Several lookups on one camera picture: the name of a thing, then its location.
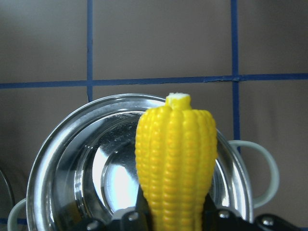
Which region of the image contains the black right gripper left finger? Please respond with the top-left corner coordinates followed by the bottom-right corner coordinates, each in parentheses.
top-left (120, 186), bottom-right (152, 231)

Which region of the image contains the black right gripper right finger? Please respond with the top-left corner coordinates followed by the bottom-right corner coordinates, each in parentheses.
top-left (202, 194), bottom-right (240, 231)

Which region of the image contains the yellow corn cob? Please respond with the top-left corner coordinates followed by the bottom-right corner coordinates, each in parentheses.
top-left (135, 93), bottom-right (218, 231)

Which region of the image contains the pale green electric pot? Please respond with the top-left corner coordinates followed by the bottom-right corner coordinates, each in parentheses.
top-left (7, 94), bottom-right (280, 231)

